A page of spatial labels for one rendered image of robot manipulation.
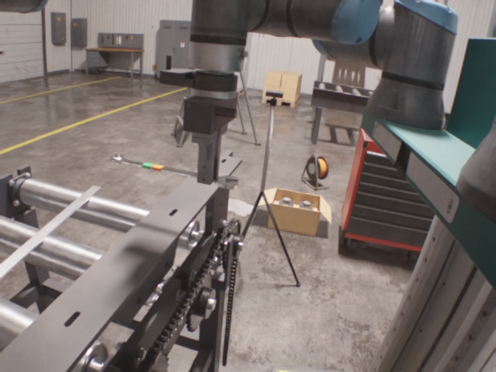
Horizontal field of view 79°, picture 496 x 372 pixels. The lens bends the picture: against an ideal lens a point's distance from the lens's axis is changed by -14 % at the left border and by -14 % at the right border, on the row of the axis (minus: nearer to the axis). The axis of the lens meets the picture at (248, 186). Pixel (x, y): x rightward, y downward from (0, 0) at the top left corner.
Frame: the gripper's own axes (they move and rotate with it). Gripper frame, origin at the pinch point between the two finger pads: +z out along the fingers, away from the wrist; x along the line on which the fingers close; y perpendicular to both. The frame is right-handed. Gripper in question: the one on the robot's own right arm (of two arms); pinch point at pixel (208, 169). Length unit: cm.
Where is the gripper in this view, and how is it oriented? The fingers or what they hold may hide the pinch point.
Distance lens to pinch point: 61.2
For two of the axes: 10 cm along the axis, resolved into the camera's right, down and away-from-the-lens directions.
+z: -1.0, 9.1, 4.1
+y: 9.6, 1.9, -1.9
